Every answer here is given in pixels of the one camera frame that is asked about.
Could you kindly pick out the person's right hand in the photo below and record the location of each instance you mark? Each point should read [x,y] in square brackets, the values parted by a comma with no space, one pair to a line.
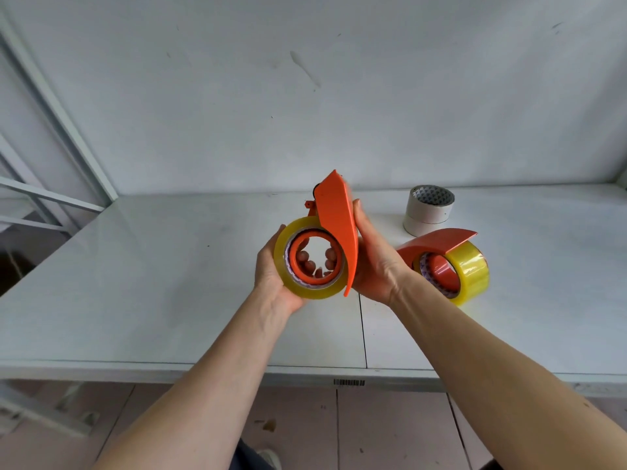
[377,269]

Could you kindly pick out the person's left hand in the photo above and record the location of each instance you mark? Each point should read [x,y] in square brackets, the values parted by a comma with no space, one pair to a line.
[268,278]

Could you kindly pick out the person's left thumb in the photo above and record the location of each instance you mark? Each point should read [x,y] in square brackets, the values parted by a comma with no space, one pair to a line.
[277,235]

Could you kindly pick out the person's right thumb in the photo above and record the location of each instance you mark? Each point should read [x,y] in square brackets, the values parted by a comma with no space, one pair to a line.
[361,220]

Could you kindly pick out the orange tape dispenser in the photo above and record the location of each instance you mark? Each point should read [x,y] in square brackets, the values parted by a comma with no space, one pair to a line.
[431,242]
[337,210]

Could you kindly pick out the yellow packing tape roll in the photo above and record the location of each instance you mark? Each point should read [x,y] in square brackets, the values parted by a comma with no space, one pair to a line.
[280,269]
[472,269]

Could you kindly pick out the person's left forearm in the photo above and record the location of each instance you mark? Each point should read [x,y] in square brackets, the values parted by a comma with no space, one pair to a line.
[205,386]

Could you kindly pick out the person's right forearm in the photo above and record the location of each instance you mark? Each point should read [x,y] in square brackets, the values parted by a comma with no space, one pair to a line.
[490,376]

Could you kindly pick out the white tape roll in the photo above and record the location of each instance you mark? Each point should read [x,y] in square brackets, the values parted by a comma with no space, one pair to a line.
[416,229]
[431,210]

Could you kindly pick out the barcode sticker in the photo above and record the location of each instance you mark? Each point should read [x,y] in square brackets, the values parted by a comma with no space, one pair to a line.
[349,383]

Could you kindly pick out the person's white shoe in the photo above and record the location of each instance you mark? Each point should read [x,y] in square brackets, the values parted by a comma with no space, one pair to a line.
[270,459]

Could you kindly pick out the person's dark trousers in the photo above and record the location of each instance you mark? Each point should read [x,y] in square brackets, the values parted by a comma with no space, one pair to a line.
[247,457]

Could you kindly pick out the white metal table leg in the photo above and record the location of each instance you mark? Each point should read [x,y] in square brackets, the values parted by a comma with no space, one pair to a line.
[39,411]

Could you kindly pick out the white metal shelf frame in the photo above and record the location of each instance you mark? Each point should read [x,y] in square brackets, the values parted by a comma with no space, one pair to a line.
[54,127]

